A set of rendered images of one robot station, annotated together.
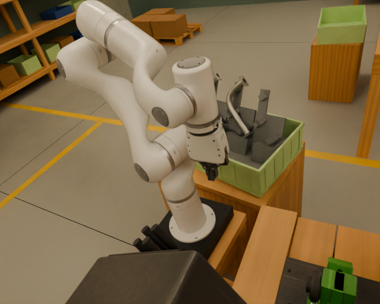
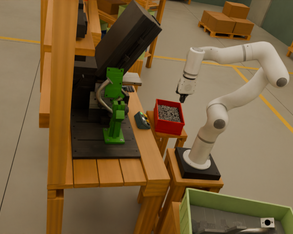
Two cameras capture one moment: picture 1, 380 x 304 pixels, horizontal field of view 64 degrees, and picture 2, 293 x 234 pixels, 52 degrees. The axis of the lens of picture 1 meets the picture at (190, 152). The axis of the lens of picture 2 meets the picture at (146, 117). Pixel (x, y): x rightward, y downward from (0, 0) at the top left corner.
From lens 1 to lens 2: 2.01 m
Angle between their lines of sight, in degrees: 93
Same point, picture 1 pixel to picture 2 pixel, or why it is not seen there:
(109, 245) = not seen: outside the picture
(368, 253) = (104, 171)
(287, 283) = (135, 146)
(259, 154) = not seen: hidden behind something
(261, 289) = (143, 141)
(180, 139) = (213, 110)
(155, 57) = (215, 51)
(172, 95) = not seen: hidden behind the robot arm
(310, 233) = (136, 173)
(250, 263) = (154, 149)
